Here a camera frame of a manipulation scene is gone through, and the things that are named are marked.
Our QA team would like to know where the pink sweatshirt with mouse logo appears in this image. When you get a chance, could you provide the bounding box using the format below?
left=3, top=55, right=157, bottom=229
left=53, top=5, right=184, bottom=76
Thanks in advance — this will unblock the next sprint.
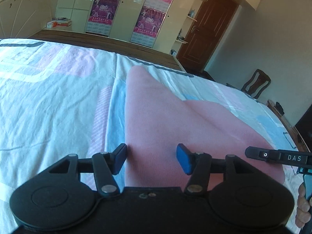
left=125, top=66, right=271, bottom=188

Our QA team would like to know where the person's right hand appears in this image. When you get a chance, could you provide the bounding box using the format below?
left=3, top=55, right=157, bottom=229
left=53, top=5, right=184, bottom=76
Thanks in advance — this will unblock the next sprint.
left=295, top=183, right=311, bottom=229

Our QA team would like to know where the dark wooden chair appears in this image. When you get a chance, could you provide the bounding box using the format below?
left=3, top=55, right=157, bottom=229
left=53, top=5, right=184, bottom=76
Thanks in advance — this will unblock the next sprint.
left=240, top=69, right=271, bottom=100

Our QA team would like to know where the patterned light bed sheet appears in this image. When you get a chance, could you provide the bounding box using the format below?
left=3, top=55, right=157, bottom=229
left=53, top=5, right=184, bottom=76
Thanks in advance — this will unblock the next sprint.
left=1, top=39, right=296, bottom=233

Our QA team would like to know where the dark brown wooden door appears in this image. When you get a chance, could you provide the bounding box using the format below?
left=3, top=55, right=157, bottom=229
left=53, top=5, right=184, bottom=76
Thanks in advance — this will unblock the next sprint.
left=177, top=0, right=238, bottom=72

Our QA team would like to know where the stack of boxes and books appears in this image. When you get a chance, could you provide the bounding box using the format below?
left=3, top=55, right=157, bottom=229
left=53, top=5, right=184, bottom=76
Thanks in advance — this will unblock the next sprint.
left=46, top=18, right=72, bottom=28

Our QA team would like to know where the cream wardrobe with doors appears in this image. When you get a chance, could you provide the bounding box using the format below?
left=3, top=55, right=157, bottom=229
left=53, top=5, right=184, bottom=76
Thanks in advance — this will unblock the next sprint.
left=55, top=0, right=212, bottom=54

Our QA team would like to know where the cream corner shelf unit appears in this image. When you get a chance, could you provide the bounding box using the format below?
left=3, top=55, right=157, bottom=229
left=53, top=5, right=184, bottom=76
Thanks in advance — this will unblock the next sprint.
left=171, top=0, right=207, bottom=57

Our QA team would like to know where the left purple calendar poster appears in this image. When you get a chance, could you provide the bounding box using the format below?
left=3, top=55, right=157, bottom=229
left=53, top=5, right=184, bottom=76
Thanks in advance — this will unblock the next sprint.
left=86, top=0, right=121, bottom=36

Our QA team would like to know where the purple calendar poster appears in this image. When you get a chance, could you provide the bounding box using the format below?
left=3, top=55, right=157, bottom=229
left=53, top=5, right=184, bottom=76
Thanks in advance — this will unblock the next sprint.
left=86, top=0, right=121, bottom=36
left=130, top=0, right=173, bottom=48

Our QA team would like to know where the cream arched headboard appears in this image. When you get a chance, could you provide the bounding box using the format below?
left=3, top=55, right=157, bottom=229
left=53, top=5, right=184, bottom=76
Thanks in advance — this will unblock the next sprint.
left=1, top=0, right=52, bottom=39

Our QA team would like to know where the right purple calendar poster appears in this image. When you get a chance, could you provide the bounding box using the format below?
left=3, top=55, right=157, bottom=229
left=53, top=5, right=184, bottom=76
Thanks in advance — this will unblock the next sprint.
left=130, top=0, right=173, bottom=48

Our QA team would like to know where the dark wooden bed frame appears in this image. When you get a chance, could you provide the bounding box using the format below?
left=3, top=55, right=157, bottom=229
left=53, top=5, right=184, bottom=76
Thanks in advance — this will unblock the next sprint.
left=30, top=30, right=185, bottom=71

